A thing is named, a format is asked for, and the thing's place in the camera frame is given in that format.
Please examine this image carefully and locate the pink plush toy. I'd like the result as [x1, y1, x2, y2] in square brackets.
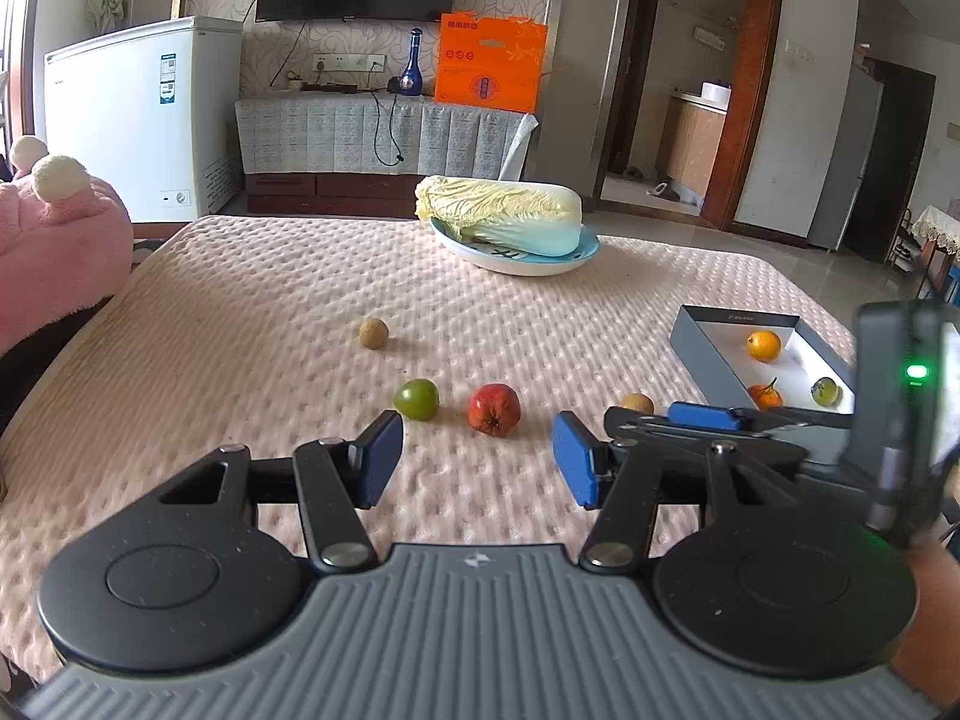
[0, 135, 135, 358]

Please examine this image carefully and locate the black cloth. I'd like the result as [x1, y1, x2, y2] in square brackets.
[0, 298, 117, 432]

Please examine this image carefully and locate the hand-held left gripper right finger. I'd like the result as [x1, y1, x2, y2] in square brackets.
[553, 411, 797, 573]

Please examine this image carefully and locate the white box with grey rim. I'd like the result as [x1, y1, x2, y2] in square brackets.
[669, 304, 860, 425]

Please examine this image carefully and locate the table with lace cloth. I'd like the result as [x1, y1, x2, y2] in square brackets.
[888, 199, 960, 302]

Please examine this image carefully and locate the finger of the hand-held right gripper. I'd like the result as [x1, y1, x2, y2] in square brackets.
[604, 406, 811, 467]
[666, 402, 856, 434]

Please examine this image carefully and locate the light blue plate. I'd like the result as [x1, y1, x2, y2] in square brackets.
[428, 216, 602, 278]

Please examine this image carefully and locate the orange cardboard gift box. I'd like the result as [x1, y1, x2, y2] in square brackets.
[435, 13, 550, 114]

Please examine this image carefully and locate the person's right forearm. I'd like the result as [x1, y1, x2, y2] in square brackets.
[891, 538, 960, 707]

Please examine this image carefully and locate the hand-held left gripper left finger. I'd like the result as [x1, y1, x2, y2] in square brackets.
[154, 411, 406, 573]

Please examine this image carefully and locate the white chest freezer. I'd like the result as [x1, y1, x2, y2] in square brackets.
[43, 16, 244, 224]

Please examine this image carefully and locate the white rolled paper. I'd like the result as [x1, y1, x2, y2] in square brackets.
[498, 114, 540, 183]

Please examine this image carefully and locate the black power cable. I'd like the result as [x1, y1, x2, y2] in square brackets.
[370, 88, 407, 167]

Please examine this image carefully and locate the white wall socket strip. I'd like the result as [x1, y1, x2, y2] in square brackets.
[311, 52, 386, 74]

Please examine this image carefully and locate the pink dotted bedspread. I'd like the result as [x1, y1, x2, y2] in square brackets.
[0, 214, 960, 683]

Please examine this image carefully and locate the green plum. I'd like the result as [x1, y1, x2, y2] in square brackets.
[394, 379, 441, 422]

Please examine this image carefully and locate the dark wooden door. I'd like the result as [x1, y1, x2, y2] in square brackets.
[606, 0, 666, 175]

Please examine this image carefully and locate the red apple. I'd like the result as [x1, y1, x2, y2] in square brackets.
[468, 383, 522, 438]

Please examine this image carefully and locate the wooden kitchen cabinet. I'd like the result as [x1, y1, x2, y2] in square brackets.
[658, 92, 729, 205]

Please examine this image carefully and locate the napa cabbage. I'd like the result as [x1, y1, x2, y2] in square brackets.
[414, 174, 585, 257]

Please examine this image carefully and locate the grey refrigerator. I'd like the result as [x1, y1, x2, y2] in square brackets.
[808, 64, 885, 253]

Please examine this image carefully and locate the dark wooden tv cabinet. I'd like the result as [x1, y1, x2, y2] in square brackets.
[244, 171, 452, 218]

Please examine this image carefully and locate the grey checked cabinet cloth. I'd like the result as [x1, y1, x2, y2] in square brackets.
[235, 94, 540, 181]

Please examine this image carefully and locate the blue glass bottle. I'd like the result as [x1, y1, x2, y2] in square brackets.
[398, 28, 425, 99]

